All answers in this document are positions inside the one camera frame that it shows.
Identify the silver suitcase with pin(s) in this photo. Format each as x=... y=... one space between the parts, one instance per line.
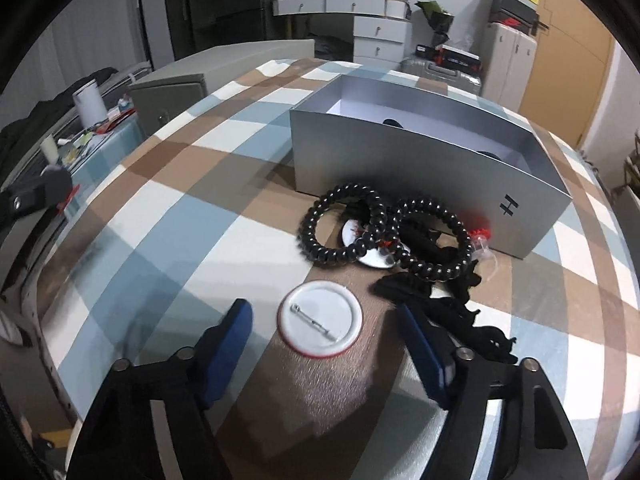
x=440 y=76

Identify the wooden door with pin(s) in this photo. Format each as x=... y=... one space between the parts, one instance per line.
x=565 y=50

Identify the round pin badge metal back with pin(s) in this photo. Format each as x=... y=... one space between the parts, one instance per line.
x=372 y=256

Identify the black and red shoebox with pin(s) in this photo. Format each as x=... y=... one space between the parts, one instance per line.
x=510 y=16

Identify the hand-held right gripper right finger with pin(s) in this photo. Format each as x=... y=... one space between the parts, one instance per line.
x=425 y=355

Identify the white tumbler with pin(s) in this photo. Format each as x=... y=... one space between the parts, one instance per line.
x=90 y=102

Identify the blue brown checked tablecloth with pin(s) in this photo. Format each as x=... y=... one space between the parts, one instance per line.
x=150 y=210

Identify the white dressing table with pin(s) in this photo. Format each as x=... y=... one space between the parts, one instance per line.
x=370 y=15

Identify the grey storage cabinet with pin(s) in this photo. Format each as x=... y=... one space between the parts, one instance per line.
x=200 y=75

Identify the red packet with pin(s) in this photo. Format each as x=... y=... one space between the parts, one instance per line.
x=117 y=119

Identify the black box with red print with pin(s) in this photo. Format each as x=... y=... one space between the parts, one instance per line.
x=457 y=56

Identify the silver cardboard box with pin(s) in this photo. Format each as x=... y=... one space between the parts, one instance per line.
x=400 y=170

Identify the red and clear hair clip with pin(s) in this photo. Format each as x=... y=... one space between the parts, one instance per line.
x=481 y=240

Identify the dark clothes pile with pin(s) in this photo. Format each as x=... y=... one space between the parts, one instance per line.
x=30 y=120

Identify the white round pin badge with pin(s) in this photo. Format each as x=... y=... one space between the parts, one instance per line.
x=320 y=320

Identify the black fabric hair band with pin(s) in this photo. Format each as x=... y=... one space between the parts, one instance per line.
x=450 y=317

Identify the wrapped flower bouquet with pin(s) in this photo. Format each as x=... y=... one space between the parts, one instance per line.
x=436 y=17

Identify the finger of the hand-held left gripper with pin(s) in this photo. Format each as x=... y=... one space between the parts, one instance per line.
x=35 y=195

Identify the teal checked side table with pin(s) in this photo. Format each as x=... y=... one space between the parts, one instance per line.
x=107 y=147

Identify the dark grey refrigerator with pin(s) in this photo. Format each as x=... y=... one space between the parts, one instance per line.
x=200 y=10

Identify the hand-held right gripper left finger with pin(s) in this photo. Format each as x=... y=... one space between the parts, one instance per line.
x=227 y=355

